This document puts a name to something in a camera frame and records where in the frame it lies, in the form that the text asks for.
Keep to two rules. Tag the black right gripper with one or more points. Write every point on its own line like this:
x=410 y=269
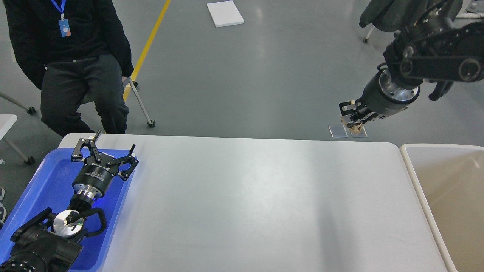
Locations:
x=381 y=98

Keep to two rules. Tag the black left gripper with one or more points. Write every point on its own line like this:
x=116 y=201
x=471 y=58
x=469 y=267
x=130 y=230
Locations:
x=94 y=178

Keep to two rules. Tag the brown paper ball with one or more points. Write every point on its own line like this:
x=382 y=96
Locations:
x=350 y=117

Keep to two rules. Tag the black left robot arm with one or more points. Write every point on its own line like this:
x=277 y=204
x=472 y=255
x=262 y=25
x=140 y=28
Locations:
x=65 y=219

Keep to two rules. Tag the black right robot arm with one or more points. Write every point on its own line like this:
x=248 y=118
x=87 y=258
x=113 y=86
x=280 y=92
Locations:
x=426 y=46

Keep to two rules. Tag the left clear floor plate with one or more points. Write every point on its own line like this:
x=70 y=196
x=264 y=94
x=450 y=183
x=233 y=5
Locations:
x=338 y=131

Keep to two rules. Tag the clear floor plate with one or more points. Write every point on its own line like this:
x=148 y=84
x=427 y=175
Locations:
x=362 y=132
x=338 y=131

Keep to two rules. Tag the right clear floor plate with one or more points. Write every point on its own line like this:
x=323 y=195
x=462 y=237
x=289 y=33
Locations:
x=362 y=132

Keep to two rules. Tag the grey chair with casters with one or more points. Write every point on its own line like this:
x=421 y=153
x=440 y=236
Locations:
x=133 y=85

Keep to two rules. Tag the dark jacket on chair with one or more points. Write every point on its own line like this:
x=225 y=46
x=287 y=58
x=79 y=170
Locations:
x=393 y=15

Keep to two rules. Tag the seated person in black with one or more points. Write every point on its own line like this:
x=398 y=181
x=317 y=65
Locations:
x=96 y=57

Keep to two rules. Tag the beige plastic bin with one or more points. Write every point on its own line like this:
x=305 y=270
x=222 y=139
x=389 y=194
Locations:
x=449 y=182

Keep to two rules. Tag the white board on floor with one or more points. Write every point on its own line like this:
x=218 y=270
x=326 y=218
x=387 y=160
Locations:
x=225 y=13

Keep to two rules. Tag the blue lanyard badge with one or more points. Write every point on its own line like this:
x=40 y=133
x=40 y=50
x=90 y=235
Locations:
x=64 y=26

